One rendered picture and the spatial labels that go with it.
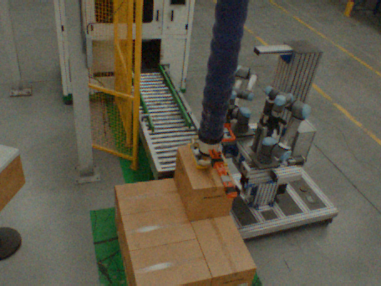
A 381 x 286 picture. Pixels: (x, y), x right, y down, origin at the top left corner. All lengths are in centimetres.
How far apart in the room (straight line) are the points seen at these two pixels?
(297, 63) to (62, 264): 281
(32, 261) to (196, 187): 175
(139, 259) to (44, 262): 110
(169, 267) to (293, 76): 188
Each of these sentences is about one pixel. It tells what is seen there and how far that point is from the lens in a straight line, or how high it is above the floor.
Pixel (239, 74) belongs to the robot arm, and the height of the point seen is 152.
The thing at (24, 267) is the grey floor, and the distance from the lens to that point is 406.
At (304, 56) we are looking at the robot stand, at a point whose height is 200.
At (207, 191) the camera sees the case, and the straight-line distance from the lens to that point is 336.
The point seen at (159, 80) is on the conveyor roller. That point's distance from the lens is 570.
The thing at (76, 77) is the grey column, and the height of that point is 134.
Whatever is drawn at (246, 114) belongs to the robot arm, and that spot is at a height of 125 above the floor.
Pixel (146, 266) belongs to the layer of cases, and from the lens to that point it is 326.
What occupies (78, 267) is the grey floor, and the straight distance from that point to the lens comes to 396.
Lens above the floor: 322
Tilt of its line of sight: 37 degrees down
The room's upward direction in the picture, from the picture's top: 8 degrees clockwise
